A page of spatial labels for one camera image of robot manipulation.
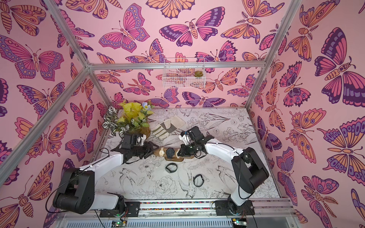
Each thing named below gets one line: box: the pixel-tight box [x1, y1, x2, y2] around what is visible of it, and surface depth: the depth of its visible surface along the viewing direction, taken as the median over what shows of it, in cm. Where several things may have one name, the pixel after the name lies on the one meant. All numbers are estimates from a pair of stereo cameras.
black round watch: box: [165, 162, 178, 174], surface depth 90 cm
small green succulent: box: [193, 70, 204, 77], surface depth 95 cm
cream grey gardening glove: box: [150, 114, 186, 141], surface depth 109 cm
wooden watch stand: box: [153, 148, 195, 162], surface depth 87 cm
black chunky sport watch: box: [166, 147, 175, 160], surface depth 87 cm
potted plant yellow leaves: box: [101, 101, 155, 139], surface depth 87 cm
